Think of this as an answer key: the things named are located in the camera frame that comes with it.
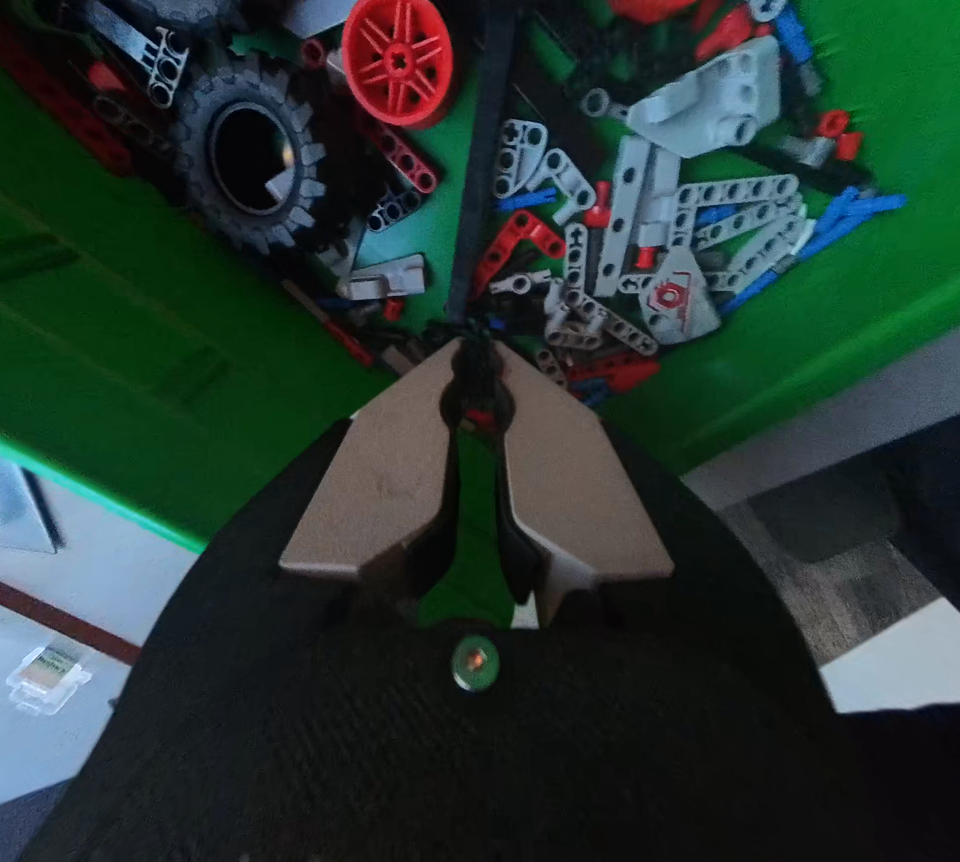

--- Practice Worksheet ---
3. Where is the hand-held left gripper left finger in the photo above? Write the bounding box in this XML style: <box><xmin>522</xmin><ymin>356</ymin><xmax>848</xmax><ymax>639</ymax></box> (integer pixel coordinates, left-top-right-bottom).
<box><xmin>279</xmin><ymin>339</ymin><xmax>465</xmax><ymax>596</ymax></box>

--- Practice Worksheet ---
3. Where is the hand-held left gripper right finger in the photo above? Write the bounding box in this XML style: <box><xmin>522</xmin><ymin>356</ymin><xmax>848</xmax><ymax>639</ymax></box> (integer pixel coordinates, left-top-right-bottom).
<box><xmin>491</xmin><ymin>340</ymin><xmax>675</xmax><ymax>629</ymax></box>

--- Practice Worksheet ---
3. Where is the small black lego beam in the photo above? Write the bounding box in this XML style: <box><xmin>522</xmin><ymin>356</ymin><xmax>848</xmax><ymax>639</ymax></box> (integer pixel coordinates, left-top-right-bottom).
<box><xmin>431</xmin><ymin>318</ymin><xmax>519</xmax><ymax>435</ymax></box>

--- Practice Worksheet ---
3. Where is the green plastic bin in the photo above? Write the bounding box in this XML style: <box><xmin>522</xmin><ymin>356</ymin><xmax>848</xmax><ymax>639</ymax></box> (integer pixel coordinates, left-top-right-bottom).
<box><xmin>0</xmin><ymin>0</ymin><xmax>960</xmax><ymax>555</ymax></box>

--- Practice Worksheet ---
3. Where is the grey lego panel red print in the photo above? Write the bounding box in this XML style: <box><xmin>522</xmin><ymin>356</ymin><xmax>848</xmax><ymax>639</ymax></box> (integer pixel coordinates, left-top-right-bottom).
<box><xmin>643</xmin><ymin>248</ymin><xmax>723</xmax><ymax>345</ymax></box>

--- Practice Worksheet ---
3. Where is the red angled lego beam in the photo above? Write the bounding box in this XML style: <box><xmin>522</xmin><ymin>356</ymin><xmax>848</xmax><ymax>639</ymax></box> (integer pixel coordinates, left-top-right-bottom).
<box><xmin>471</xmin><ymin>209</ymin><xmax>567</xmax><ymax>299</ymax></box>

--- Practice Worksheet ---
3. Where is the grey bent lego liftarm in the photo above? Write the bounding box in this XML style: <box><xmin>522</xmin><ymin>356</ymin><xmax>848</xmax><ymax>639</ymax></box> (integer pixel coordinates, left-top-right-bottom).
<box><xmin>543</xmin><ymin>148</ymin><xmax>595</xmax><ymax>218</ymax></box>

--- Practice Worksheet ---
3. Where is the short red lego beam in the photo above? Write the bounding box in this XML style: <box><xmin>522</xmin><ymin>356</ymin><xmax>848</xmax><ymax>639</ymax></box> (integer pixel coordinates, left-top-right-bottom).
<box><xmin>356</xmin><ymin>115</ymin><xmax>440</xmax><ymax>195</ymax></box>

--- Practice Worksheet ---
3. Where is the long black lego beam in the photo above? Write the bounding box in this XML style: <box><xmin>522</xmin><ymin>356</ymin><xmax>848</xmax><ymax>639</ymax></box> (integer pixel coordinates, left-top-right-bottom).
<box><xmin>446</xmin><ymin>7</ymin><xmax>523</xmax><ymax>323</ymax></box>

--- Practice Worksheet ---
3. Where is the pile of grey lego beams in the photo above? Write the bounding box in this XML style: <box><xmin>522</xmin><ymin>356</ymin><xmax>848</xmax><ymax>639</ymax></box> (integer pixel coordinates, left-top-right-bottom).
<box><xmin>540</xmin><ymin>134</ymin><xmax>815</xmax><ymax>390</ymax></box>

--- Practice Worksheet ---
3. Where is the grey triangular lego liftarm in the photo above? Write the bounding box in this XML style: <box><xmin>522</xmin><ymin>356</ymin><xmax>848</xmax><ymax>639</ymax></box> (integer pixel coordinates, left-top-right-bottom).
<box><xmin>493</xmin><ymin>119</ymin><xmax>550</xmax><ymax>200</ymax></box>

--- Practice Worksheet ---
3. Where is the cluster of blue lego pins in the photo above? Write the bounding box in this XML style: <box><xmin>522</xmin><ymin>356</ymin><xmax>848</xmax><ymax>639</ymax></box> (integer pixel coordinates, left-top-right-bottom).
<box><xmin>720</xmin><ymin>187</ymin><xmax>909</xmax><ymax>315</ymax></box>

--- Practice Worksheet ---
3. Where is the small black knobby lego tire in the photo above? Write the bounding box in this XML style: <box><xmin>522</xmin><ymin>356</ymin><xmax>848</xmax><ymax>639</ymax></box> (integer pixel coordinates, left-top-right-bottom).
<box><xmin>176</xmin><ymin>67</ymin><xmax>328</xmax><ymax>255</ymax></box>

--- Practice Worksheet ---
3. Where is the large grey lego panel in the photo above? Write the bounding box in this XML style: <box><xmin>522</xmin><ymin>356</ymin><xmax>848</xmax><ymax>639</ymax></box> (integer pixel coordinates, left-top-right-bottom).
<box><xmin>628</xmin><ymin>37</ymin><xmax>783</xmax><ymax>159</ymax></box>

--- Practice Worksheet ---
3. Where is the red spoked lego wheel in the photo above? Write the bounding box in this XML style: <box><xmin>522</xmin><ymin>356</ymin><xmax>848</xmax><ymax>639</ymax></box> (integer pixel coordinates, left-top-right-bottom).
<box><xmin>342</xmin><ymin>0</ymin><xmax>456</xmax><ymax>130</ymax></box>

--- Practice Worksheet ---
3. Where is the grey perforated lego piece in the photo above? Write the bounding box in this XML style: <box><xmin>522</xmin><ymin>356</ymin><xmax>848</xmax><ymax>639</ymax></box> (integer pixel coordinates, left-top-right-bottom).
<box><xmin>146</xmin><ymin>25</ymin><xmax>191</xmax><ymax>110</ymax></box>

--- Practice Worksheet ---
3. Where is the long dark red lego beam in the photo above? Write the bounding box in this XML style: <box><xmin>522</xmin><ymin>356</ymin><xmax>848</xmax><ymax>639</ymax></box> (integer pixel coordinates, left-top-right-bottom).
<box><xmin>0</xmin><ymin>29</ymin><xmax>136</xmax><ymax>176</ymax></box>

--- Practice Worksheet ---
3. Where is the clear plastic case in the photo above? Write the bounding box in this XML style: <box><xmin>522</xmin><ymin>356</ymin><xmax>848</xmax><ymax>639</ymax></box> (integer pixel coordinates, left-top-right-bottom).
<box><xmin>6</xmin><ymin>644</ymin><xmax>93</xmax><ymax>716</ymax></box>

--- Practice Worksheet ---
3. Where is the grey lego bracket piece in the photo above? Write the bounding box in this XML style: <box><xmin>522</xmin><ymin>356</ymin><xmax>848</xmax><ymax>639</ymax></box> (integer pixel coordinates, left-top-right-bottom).
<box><xmin>336</xmin><ymin>254</ymin><xmax>427</xmax><ymax>300</ymax></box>

